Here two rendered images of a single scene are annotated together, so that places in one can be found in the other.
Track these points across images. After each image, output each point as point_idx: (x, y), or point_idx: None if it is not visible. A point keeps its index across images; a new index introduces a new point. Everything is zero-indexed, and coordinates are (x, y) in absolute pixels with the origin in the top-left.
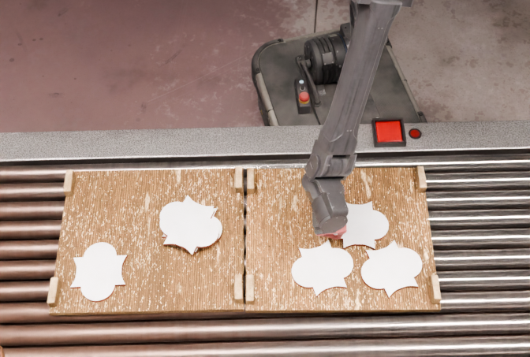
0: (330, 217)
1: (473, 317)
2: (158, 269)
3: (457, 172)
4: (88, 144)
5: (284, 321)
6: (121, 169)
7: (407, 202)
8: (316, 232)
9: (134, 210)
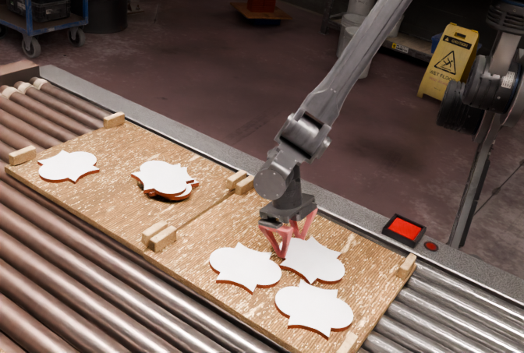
0: (267, 168)
1: None
2: (110, 190)
3: None
4: (154, 120)
5: (168, 285)
6: None
7: (378, 276)
8: (260, 221)
9: (139, 155)
